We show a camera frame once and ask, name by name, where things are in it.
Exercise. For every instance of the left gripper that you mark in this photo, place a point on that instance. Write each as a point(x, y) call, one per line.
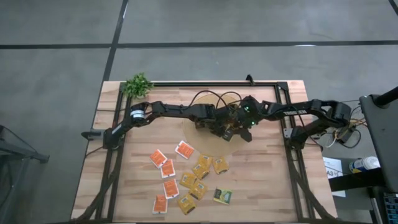
point(217, 127)

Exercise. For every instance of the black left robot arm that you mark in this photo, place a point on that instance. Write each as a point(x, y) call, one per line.
point(174, 109)

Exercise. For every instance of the packets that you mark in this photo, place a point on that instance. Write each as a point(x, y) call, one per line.
point(220, 165)

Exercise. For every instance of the grey metal stand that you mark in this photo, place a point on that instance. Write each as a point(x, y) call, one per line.
point(28, 154)

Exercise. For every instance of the green plant in white pot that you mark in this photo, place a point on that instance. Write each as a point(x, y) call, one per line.
point(137, 86)

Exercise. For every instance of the yellow tea packet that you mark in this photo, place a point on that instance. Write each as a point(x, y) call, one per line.
point(186, 203)
point(188, 180)
point(198, 190)
point(206, 160)
point(200, 171)

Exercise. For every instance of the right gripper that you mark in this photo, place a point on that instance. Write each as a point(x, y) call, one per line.
point(244, 130)

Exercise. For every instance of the wooden tea organizer box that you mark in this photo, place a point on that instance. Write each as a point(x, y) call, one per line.
point(202, 125)

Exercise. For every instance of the black keyboard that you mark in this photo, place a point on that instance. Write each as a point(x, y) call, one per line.
point(391, 208)

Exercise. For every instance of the white paper sheet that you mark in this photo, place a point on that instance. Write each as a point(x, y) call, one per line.
point(331, 165)

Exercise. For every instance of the small black clamp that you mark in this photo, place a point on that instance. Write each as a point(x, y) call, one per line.
point(249, 80)

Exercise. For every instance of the white bottle with blue label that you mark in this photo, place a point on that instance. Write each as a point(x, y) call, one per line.
point(367, 163)

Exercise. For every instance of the green tea packet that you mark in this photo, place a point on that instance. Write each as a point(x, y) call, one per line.
point(222, 195)

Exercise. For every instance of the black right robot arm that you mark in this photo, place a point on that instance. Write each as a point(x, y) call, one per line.
point(292, 112)

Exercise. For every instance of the black power supply brick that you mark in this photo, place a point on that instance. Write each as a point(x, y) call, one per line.
point(344, 136)

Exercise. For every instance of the black cart shelf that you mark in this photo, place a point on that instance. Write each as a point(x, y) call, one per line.
point(357, 182)

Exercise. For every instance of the round woven placemat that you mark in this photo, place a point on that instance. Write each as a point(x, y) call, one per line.
point(205, 146)

